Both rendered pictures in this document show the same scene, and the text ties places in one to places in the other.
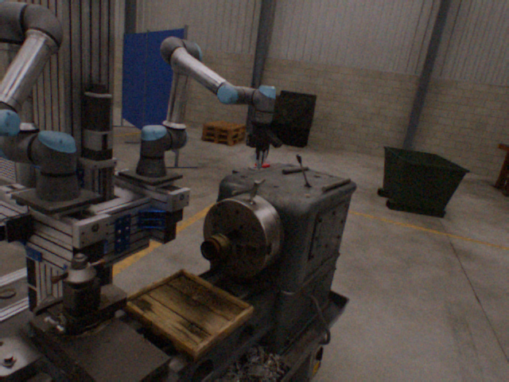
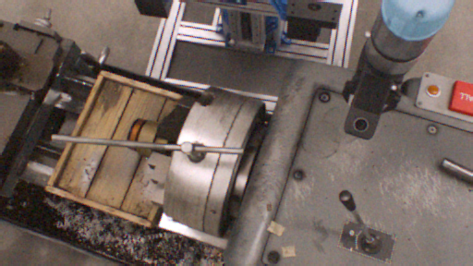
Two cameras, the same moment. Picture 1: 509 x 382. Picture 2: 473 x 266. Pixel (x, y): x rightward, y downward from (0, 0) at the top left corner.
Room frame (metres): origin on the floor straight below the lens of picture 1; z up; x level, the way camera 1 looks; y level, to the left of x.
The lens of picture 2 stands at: (1.34, -0.26, 2.13)
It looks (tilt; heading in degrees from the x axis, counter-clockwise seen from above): 72 degrees down; 86
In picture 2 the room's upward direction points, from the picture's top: 9 degrees counter-clockwise
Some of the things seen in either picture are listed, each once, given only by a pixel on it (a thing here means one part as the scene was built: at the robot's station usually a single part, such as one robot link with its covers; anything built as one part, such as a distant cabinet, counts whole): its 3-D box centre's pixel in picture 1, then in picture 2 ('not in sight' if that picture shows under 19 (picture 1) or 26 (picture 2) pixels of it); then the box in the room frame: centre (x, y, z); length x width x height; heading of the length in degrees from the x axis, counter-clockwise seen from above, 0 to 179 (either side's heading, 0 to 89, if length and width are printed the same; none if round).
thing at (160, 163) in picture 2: (248, 247); (166, 185); (1.17, -0.01, 1.09); 0.12 x 0.11 x 0.05; 58
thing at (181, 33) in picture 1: (145, 88); not in sight; (7.75, 2.60, 1.18); 4.12 x 0.80 x 2.35; 35
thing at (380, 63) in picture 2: (263, 117); (392, 44); (1.58, 0.01, 1.52); 0.08 x 0.08 x 0.05
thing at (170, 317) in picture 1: (188, 307); (127, 146); (1.06, 0.17, 0.89); 0.36 x 0.30 x 0.04; 58
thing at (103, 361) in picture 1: (92, 341); (5, 94); (0.77, 0.37, 0.95); 0.43 x 0.17 x 0.05; 58
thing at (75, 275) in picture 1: (79, 270); not in sight; (0.81, 0.43, 1.13); 0.08 x 0.08 x 0.03
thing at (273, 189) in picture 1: (285, 216); (390, 211); (1.63, -0.17, 1.06); 0.59 x 0.48 x 0.39; 148
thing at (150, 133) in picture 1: (153, 140); not in sight; (1.70, 0.52, 1.33); 0.13 x 0.12 x 0.14; 154
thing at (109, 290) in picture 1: (89, 310); (17, 70); (0.83, 0.41, 0.99); 0.20 x 0.10 x 0.05; 148
